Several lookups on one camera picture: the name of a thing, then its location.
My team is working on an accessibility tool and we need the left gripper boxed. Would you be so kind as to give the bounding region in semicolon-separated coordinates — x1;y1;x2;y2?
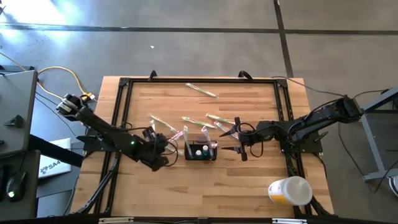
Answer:
136;125;171;172

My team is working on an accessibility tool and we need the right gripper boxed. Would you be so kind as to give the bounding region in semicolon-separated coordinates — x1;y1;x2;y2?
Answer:
219;116;281;162

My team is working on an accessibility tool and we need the blue toothbrush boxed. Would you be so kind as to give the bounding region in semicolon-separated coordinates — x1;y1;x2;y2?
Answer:
213;120;239;140

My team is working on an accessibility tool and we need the purple toothbrush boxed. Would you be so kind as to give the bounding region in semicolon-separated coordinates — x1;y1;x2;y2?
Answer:
200;125;215;149
169;129;185;141

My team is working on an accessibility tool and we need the white canister yellow label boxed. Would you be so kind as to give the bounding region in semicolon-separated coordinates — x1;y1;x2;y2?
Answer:
267;175;313;207

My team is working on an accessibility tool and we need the black diagonal beam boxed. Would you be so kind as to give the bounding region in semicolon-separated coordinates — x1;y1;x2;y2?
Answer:
28;133;85;169

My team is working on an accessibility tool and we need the white printed box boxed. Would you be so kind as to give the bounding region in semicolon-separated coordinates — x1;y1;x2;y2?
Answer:
37;138;73;180

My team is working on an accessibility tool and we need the dark desk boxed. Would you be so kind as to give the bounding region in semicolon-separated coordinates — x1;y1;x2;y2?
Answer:
0;149;42;220

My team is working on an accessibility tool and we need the black wedge object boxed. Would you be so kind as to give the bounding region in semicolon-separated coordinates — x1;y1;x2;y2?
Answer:
3;114;24;128

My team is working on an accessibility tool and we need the black computer mouse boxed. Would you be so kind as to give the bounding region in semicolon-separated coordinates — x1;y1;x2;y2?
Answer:
5;170;27;203

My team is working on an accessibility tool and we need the grey desk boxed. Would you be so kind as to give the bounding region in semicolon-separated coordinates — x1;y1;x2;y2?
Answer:
0;70;39;158

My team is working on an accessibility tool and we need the person's white shoe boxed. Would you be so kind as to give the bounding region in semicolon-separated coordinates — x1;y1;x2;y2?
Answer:
388;175;398;198

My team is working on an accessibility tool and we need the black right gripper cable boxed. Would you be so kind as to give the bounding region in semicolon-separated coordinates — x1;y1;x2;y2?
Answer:
241;122;266;159

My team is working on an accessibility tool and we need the black wire caddy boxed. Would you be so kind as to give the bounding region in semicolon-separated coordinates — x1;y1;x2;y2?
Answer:
184;140;218;162

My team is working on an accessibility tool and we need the black aluminium table frame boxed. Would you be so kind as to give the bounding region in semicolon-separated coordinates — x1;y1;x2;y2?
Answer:
74;77;335;218

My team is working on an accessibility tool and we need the silver bracket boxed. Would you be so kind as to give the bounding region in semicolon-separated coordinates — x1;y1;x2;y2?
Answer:
271;218;308;224
98;217;135;224

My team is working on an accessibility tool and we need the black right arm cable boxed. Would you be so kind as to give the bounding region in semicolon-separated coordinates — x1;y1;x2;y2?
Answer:
272;76;346;97

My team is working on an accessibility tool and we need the black floor cable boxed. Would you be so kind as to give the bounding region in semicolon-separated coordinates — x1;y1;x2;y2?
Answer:
34;91;78;138
329;119;398;193

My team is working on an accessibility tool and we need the blue-grey metal table frame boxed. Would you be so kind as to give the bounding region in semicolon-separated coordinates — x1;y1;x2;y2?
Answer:
343;86;398;184

